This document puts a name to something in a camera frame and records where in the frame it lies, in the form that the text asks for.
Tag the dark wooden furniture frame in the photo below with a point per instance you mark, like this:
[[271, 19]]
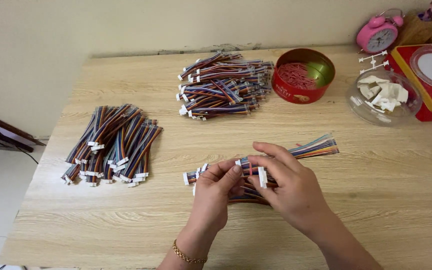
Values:
[[2, 131]]

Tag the round red tin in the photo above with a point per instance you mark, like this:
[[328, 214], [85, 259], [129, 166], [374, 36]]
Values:
[[302, 77]]

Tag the person's right hand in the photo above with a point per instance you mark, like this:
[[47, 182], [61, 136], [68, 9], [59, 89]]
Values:
[[294, 191]]

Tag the brown woven pen holder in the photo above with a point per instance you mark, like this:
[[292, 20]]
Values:
[[422, 32]]

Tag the clear plastic bowl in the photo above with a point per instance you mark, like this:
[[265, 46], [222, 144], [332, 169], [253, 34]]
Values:
[[383, 98]]

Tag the pink alarm clock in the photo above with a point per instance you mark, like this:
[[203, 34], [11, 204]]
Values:
[[379, 35]]

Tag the person's left hand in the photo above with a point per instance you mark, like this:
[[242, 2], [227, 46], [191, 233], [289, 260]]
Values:
[[210, 202]]

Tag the heap of white plastic pieces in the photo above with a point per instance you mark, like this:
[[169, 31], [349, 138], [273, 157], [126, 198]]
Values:
[[383, 93]]

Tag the heap of red rubber bands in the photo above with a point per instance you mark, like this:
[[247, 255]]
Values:
[[294, 75]]

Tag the red rubber band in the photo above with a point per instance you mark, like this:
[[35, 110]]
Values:
[[250, 170]]

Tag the white plastic connector sprue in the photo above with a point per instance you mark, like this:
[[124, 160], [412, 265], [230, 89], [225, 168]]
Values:
[[372, 57], [374, 67]]

